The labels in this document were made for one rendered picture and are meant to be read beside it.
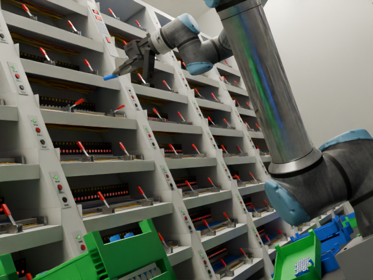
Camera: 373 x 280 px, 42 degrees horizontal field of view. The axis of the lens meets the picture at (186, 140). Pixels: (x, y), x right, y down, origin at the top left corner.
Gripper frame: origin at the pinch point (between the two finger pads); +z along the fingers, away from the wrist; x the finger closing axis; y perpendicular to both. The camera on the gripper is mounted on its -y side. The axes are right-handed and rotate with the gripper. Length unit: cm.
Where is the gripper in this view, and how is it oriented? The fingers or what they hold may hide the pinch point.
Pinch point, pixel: (117, 74)
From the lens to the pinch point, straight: 192.4
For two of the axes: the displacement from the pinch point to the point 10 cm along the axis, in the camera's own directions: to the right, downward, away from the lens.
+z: -8.3, 4.2, 3.7
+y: -3.7, -9.1, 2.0
